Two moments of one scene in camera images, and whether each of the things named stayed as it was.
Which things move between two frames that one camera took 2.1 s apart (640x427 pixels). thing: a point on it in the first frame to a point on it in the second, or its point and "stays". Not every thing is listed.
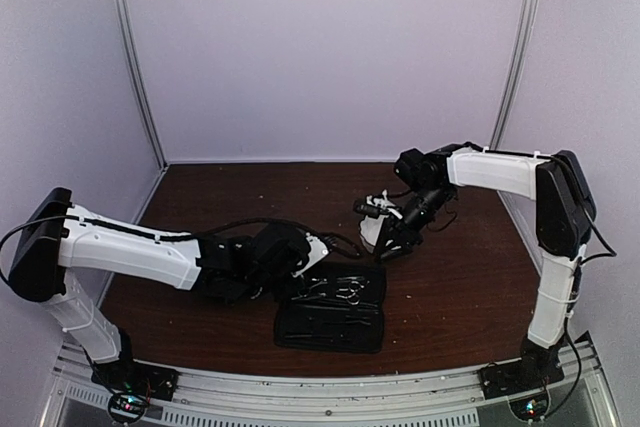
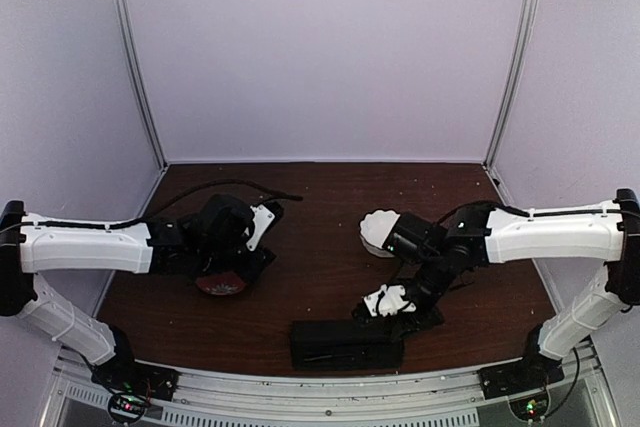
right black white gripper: [393, 228] to [407, 322]
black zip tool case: [336, 307] to [340, 345]
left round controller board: [126, 408] stays
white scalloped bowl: [370, 228] stays
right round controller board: [530, 408] stays
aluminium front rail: [454, 399] stays
